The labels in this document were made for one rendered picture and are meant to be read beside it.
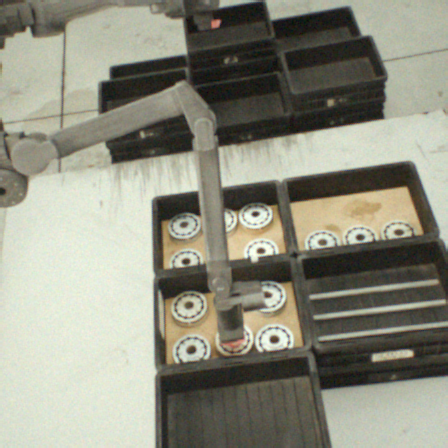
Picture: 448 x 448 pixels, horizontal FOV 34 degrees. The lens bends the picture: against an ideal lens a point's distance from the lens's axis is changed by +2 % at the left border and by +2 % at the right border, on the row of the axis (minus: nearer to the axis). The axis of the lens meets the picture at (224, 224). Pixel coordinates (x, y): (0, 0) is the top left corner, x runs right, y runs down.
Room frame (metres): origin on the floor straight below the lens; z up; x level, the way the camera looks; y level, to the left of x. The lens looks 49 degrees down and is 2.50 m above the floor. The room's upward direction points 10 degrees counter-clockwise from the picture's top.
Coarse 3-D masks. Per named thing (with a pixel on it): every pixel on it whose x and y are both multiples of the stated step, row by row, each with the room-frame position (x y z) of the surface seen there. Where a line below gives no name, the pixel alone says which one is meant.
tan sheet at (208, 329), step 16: (288, 288) 1.17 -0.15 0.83; (208, 304) 1.16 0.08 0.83; (288, 304) 1.11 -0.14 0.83; (208, 320) 1.11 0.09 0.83; (256, 320) 1.08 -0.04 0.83; (272, 320) 1.07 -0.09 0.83; (288, 320) 1.06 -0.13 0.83; (176, 336) 1.07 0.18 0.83; (208, 336) 1.06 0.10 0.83; (192, 352) 1.02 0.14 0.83
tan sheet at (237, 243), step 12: (276, 216) 1.44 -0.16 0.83; (240, 228) 1.42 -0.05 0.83; (276, 228) 1.39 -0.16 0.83; (168, 240) 1.42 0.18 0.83; (228, 240) 1.38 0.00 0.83; (240, 240) 1.37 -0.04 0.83; (252, 240) 1.36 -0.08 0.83; (276, 240) 1.35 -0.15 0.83; (168, 252) 1.37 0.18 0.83; (204, 252) 1.35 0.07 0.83; (240, 252) 1.33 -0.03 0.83; (168, 264) 1.33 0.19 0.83
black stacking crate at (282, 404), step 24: (288, 360) 0.89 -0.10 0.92; (168, 384) 0.91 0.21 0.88; (192, 384) 0.90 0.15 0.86; (216, 384) 0.90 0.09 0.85; (240, 384) 0.90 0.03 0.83; (264, 384) 0.89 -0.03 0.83; (288, 384) 0.88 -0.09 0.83; (312, 384) 0.83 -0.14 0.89; (168, 408) 0.87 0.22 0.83; (192, 408) 0.86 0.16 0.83; (216, 408) 0.85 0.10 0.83; (240, 408) 0.83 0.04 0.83; (264, 408) 0.82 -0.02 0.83; (288, 408) 0.81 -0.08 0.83; (312, 408) 0.80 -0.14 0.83; (168, 432) 0.81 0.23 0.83; (192, 432) 0.80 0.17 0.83; (216, 432) 0.78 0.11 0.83; (240, 432) 0.77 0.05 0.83; (264, 432) 0.76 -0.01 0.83; (288, 432) 0.75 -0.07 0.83; (312, 432) 0.74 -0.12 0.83
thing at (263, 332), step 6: (270, 324) 1.04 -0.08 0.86; (276, 324) 1.04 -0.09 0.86; (264, 330) 1.02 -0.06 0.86; (270, 330) 1.02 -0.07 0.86; (276, 330) 1.02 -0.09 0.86; (282, 330) 1.02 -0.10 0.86; (288, 330) 1.01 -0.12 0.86; (258, 336) 1.01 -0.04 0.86; (264, 336) 1.01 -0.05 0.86; (282, 336) 1.00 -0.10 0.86; (288, 336) 1.00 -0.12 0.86; (258, 342) 0.99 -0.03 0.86; (264, 342) 0.99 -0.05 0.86; (288, 342) 0.98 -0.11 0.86; (258, 348) 0.97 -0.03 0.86; (264, 348) 0.97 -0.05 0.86; (270, 348) 0.97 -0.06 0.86; (282, 348) 0.96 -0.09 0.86
